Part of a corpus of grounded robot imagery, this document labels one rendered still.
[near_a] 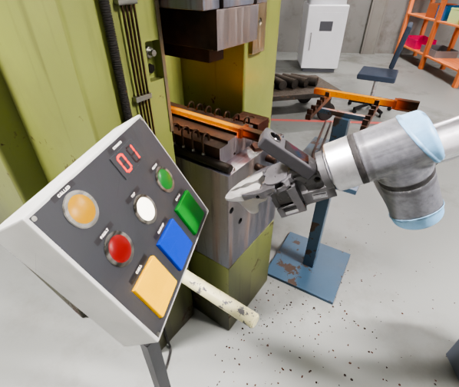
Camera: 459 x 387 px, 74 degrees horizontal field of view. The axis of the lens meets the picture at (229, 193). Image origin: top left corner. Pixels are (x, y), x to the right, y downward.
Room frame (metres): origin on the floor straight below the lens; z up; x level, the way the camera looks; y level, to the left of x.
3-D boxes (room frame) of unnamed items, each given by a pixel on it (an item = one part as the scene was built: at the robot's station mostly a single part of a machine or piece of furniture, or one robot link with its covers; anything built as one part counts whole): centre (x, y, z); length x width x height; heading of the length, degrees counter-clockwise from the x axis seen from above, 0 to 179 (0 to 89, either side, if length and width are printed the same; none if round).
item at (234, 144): (1.07, 0.14, 0.96); 0.42 x 0.20 x 0.09; 54
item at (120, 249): (0.33, 0.17, 1.09); 0.05 x 0.03 x 0.04; 144
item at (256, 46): (1.28, -0.11, 1.27); 0.09 x 0.02 x 0.17; 144
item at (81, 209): (0.34, 0.21, 1.16); 0.05 x 0.03 x 0.04; 144
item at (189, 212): (0.52, 0.09, 1.01); 0.07 x 0.05 x 0.07; 169
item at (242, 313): (0.62, 0.10, 0.62); 0.44 x 0.05 x 0.05; 54
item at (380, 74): (3.79, -1.80, 0.48); 0.56 x 0.54 x 0.97; 82
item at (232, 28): (1.07, 0.14, 1.32); 0.42 x 0.20 x 0.10; 54
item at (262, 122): (1.13, -0.08, 0.95); 0.12 x 0.09 x 0.07; 54
